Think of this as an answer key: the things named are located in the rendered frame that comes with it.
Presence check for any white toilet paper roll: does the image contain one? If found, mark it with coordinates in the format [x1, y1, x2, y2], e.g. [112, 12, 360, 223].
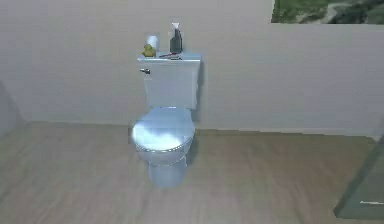
[146, 35, 159, 51]

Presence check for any red toothbrush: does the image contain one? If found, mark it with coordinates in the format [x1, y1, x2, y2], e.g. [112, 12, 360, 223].
[158, 51, 183, 61]

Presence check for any yellow green sponge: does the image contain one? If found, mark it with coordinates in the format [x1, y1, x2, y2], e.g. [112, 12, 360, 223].
[142, 43, 157, 58]

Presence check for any dark spray bottle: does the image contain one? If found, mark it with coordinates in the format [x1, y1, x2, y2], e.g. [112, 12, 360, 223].
[169, 22, 183, 54]

